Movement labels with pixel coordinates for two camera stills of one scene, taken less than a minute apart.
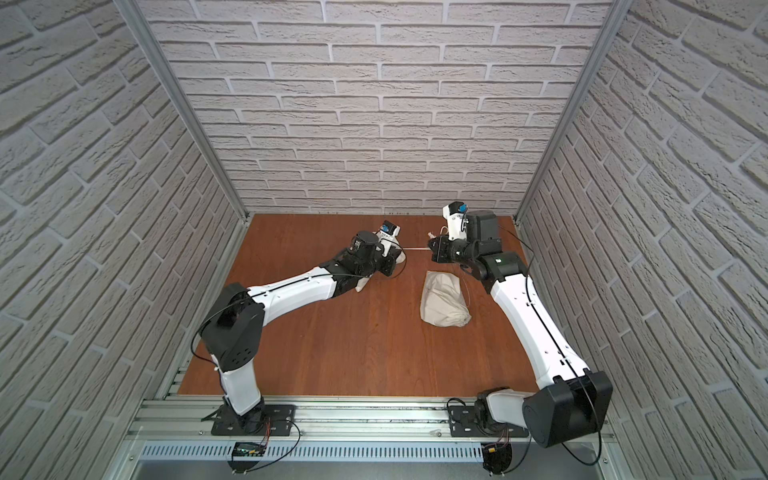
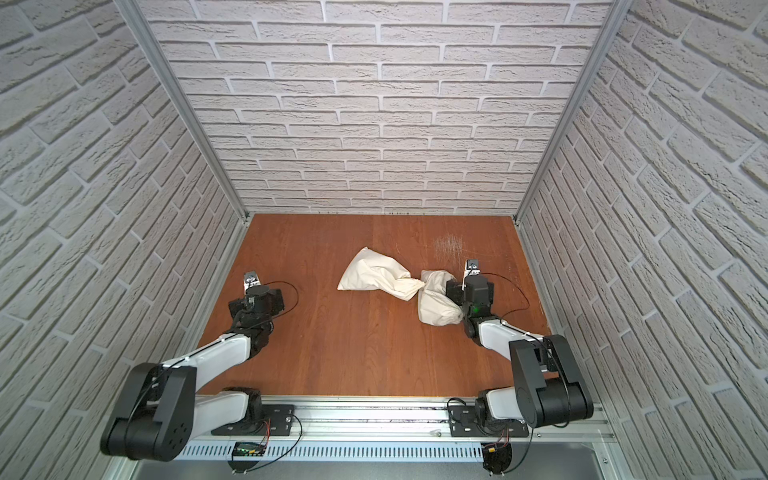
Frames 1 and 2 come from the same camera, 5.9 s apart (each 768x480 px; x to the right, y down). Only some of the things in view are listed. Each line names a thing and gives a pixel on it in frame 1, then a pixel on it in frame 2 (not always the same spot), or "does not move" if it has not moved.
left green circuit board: (248, 449) does not move
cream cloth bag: (442, 303) does not move
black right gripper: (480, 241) to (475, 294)
